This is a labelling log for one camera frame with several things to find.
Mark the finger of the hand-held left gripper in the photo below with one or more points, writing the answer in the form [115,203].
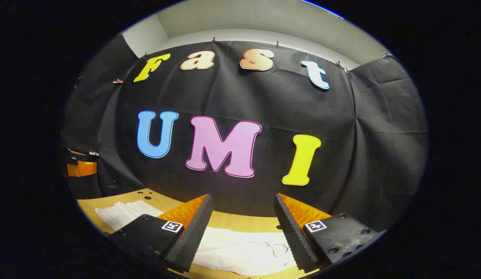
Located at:
[81,168]

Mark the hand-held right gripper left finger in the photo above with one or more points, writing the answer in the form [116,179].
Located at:
[193,236]

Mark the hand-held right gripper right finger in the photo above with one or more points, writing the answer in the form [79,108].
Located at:
[292,236]

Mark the white jeans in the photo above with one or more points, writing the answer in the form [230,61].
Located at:
[240,248]

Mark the black backdrop cloth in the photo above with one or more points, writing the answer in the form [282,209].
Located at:
[287,108]

